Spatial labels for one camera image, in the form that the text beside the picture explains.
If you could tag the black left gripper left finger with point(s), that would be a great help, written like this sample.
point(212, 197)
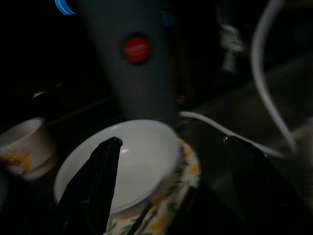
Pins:
point(90, 191)

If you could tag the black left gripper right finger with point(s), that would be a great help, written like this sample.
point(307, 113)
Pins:
point(264, 191)

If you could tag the stainless steel sink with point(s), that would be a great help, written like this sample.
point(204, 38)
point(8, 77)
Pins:
point(244, 117)

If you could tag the white floral print cup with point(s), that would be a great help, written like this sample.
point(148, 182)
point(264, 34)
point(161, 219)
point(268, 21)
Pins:
point(27, 142)

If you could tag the floral print plate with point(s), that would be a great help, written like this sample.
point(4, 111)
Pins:
point(182, 186)

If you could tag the grey canister red label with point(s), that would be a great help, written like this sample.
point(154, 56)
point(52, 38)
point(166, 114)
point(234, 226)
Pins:
point(141, 85)

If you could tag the olive oil bottle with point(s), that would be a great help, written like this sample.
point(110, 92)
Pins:
point(182, 73)

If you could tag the chrome faucet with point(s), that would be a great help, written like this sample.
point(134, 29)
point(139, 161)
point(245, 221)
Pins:
point(230, 39)

